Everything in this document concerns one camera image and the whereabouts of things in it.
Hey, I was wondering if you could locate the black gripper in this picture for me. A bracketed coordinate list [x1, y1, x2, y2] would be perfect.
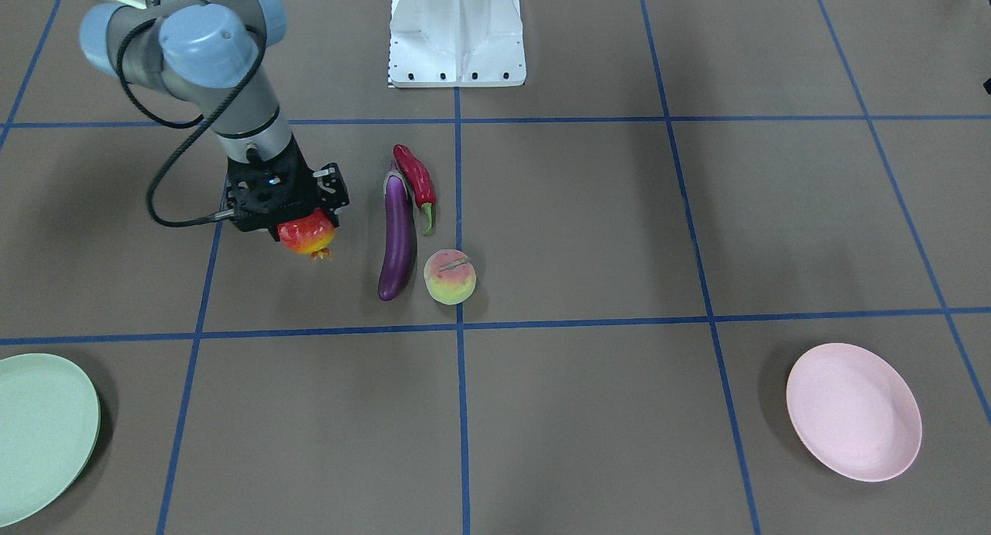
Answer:
[227, 143, 351, 241]

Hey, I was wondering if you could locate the purple eggplant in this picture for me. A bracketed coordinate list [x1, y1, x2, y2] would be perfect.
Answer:
[378, 166, 417, 301]

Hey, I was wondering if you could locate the robot arm with blue caps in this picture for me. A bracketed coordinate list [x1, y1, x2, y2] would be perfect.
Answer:
[78, 0, 349, 259]

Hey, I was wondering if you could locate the red chili pepper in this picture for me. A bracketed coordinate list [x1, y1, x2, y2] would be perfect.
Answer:
[393, 144, 437, 235]

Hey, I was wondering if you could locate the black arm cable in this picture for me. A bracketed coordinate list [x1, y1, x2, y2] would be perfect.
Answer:
[116, 16, 247, 228]

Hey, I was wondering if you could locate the green plate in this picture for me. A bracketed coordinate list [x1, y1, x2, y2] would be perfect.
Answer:
[1, 354, 101, 527]

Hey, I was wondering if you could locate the pink plate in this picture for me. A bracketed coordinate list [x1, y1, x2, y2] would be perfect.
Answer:
[785, 342, 923, 483]

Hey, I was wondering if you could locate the red yellow pomegranate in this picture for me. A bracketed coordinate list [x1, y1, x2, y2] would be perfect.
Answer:
[276, 208, 337, 261]

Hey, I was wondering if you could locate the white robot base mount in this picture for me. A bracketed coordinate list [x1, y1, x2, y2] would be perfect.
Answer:
[387, 0, 527, 88]

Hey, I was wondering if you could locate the pink green peach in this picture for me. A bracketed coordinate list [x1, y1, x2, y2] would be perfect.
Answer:
[423, 249, 478, 306]

